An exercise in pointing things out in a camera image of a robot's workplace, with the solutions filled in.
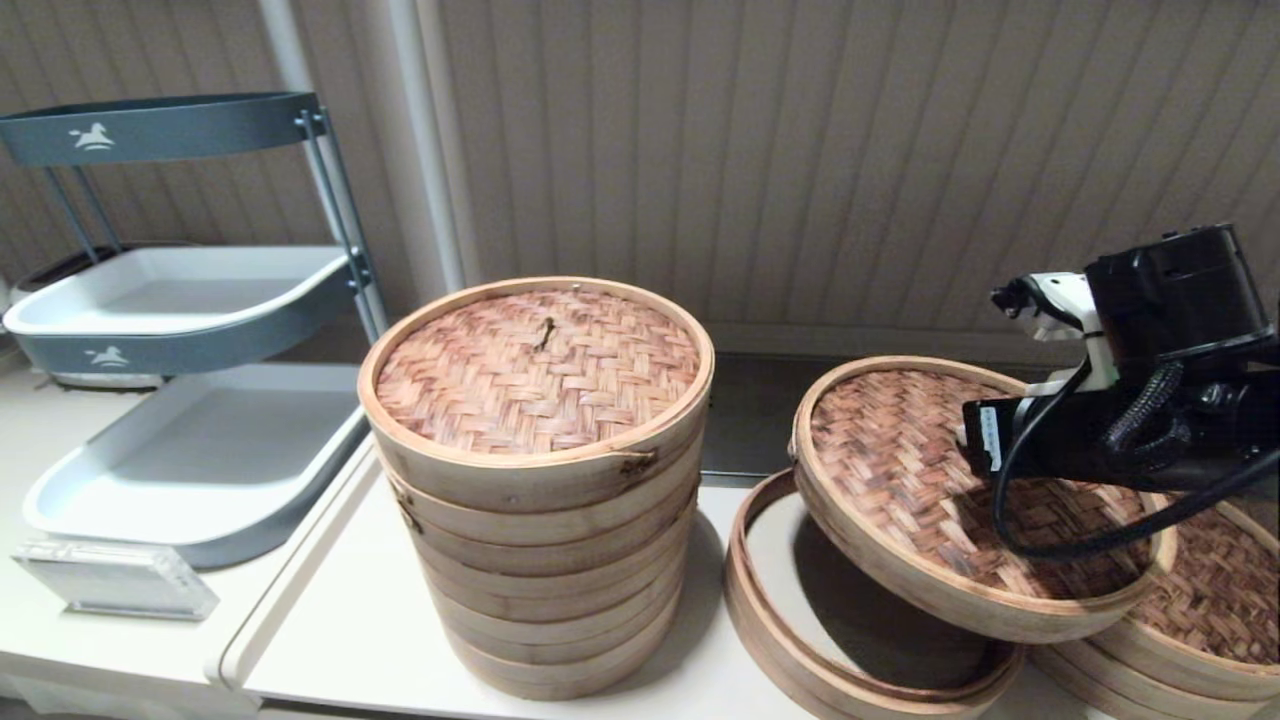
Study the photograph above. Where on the grey metal double rack post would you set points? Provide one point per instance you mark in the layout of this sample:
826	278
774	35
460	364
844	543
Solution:
360	270

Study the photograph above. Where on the clear acrylic sign holder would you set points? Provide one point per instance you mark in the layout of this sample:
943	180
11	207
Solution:
110	580

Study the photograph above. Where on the white-lined grey rack tray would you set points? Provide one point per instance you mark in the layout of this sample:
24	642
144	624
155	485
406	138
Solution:
200	460

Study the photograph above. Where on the beige wall ledge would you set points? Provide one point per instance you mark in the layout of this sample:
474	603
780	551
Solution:
850	343

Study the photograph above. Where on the dark grey shelf with horse logo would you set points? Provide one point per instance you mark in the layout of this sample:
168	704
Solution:
180	130

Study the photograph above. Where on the right bamboo steamer stack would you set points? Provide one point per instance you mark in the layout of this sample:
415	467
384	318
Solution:
1220	600

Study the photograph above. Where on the thin grey metal rack posts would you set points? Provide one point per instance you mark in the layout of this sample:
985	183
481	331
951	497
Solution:
83	230

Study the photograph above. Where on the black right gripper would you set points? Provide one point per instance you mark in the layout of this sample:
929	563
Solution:
1050	440

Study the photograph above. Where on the dark woven bamboo steamer lid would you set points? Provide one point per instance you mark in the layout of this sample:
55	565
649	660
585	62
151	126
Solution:
900	470

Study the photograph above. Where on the grey tray with horse logo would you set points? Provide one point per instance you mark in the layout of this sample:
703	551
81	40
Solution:
180	300

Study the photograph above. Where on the white round appliance base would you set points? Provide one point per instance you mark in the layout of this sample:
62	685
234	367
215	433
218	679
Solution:
100	382

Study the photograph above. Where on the pale woven bamboo steamer lid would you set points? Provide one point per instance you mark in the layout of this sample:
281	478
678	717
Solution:
540	370

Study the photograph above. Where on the dark metal panel with vents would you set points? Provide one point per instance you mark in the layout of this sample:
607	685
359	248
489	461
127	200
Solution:
760	420

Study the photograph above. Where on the brown bamboo steamer basket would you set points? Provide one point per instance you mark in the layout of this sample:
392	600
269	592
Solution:
745	610
1150	700

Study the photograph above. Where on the thin white vertical pipe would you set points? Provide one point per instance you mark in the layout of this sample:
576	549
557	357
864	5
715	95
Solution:
280	45

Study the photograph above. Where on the pale bamboo steamer basket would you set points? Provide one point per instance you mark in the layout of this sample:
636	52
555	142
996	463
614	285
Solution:
565	684
555	608
545	533
550	571
560	646

